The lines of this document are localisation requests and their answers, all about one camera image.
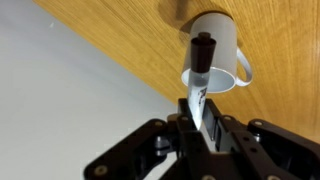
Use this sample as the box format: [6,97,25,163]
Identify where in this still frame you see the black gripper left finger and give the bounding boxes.
[83,98,214,180]

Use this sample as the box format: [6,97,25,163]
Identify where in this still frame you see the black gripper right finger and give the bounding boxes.
[203,99,320,180]

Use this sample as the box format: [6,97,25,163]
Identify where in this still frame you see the white marker with dark cap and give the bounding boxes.
[187,31,217,131]

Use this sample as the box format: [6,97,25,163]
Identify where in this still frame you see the white ceramic mug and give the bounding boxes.
[180,12,254,95]

